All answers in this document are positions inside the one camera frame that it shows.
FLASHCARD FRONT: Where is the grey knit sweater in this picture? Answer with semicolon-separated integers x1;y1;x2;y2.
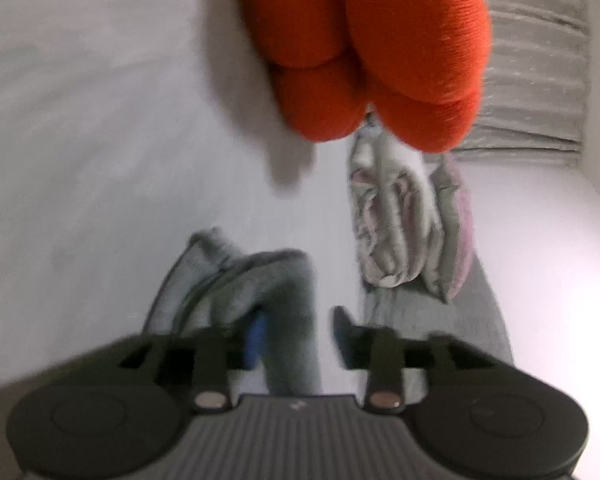
143;228;322;396

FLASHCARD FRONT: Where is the dark grey quilted blanket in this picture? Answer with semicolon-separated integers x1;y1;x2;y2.
362;253;514;401

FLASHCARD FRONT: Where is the folded white pink comforter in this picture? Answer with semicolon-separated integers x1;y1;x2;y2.
349;112;443;288

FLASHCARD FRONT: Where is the pink grey pillow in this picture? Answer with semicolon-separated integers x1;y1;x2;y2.
422;154;475;302

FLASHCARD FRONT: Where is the light grey bed sheet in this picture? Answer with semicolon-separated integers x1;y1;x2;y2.
0;0;382;401

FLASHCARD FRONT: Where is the grey patterned pillow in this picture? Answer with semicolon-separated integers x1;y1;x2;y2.
456;0;590;160

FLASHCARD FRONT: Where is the orange pumpkin plush cushion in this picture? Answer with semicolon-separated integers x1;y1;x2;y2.
238;0;492;154

